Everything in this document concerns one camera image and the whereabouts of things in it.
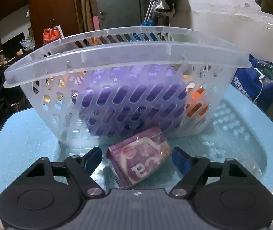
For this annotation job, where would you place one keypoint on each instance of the blue fabric bag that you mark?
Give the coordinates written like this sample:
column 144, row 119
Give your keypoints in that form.
column 254, row 83

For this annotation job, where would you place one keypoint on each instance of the orange packet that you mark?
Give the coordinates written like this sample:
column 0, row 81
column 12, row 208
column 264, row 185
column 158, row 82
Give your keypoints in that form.
column 197, row 103

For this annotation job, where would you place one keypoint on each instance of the purple tissue pack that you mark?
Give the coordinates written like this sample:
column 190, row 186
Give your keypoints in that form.
column 139, row 157

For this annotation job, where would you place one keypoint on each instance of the grey door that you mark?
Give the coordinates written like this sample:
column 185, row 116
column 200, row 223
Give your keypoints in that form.
column 117, row 3

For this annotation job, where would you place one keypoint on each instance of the clear plastic bottle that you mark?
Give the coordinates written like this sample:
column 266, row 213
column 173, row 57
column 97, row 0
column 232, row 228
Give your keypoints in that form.
column 269, row 70

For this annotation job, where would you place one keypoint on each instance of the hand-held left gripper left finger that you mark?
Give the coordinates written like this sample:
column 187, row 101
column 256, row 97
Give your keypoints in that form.
column 93, row 158

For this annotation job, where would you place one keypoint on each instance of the blue broom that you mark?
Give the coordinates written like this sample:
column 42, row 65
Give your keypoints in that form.
column 148, row 30

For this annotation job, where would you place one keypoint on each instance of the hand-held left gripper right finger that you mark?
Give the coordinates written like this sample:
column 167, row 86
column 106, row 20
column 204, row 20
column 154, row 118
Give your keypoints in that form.
column 180, row 163

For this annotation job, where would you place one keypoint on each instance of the brown wooden cabinet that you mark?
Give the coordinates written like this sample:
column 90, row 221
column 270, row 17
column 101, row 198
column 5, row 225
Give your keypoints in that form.
column 43, row 7

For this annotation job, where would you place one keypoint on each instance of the large purple tissue package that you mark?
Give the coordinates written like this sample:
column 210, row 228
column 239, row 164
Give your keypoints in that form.
column 136, row 95

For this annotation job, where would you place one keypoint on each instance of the orange plastic bag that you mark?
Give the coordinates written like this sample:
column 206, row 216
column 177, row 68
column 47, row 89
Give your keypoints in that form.
column 51, row 34

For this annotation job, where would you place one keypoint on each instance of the white plastic basket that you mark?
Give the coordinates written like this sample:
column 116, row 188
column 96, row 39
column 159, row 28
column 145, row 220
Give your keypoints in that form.
column 117, row 81

